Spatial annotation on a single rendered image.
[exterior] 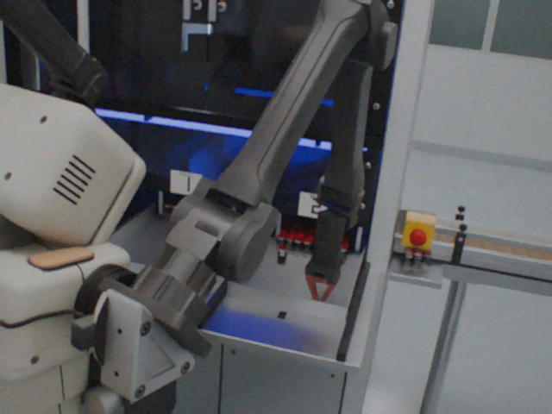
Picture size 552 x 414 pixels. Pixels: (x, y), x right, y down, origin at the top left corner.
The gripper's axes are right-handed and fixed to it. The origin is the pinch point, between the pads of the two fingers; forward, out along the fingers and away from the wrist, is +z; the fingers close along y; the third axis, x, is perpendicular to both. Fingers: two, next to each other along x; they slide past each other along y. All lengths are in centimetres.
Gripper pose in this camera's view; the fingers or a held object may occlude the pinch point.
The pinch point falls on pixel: (318, 304)
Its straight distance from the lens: 122.7
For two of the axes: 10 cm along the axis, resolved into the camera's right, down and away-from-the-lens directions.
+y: 2.6, -2.1, 9.4
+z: -1.2, 9.6, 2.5
